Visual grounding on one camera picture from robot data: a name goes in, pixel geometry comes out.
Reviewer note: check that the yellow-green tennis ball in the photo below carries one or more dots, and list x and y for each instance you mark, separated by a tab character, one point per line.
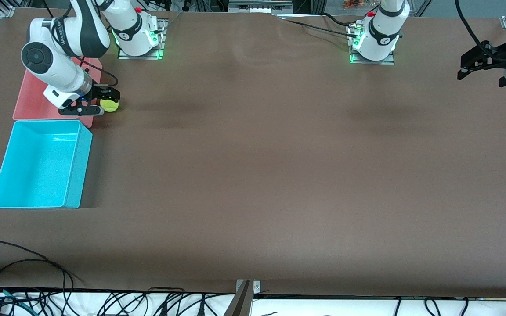
110	107

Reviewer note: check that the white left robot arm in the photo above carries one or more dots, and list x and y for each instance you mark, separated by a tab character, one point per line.
380	35

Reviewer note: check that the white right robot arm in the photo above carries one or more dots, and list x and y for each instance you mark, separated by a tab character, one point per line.
59	66

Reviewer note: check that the pink plastic bin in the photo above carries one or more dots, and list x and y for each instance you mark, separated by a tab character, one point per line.
27	107

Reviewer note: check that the blue plastic bin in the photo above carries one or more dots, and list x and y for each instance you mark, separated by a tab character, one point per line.
37	166

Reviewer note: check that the orange items in clear box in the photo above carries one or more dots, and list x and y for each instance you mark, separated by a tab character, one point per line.
356	4

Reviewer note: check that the grey metal box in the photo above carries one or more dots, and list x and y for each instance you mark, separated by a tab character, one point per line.
259	6

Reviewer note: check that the aluminium profile beam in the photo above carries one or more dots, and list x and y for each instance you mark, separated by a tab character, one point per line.
240	303

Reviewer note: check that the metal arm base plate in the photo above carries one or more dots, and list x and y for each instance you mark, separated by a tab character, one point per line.
387	62
162	39

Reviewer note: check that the metal corner bracket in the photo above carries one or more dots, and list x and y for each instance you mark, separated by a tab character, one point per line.
256	286

